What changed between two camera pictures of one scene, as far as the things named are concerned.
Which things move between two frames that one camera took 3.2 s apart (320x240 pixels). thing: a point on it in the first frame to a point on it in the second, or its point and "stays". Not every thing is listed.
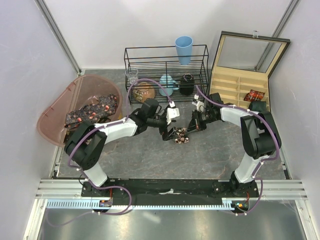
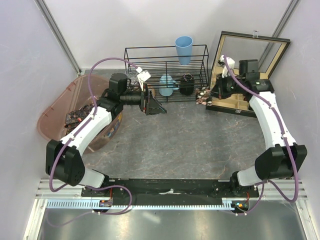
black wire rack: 167,74 stays
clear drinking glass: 132,74 stays
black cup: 187,84 stays
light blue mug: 169,85 stays
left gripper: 164,132 to 148,103
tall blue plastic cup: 184,47 stays
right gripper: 195,121 to 218,91
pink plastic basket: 51,125 stays
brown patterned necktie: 182,136 to 203,96
